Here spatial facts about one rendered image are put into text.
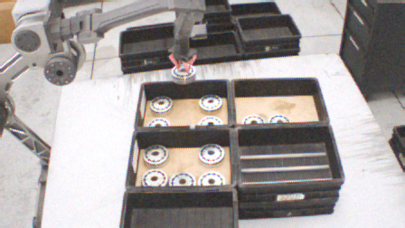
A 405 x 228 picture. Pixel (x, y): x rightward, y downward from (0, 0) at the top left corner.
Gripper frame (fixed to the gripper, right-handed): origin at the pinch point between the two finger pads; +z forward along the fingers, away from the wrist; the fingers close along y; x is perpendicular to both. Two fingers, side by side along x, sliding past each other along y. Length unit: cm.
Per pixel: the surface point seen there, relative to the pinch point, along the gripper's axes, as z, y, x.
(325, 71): 32, -35, -78
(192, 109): 22.1, -2.3, -1.5
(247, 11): 58, 62, -152
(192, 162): 23.1, -21.3, 23.1
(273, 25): 49, 27, -130
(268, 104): 21.3, -29.1, -23.2
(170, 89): 15.7, 9.4, -1.0
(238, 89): 16.4, -15.0, -19.1
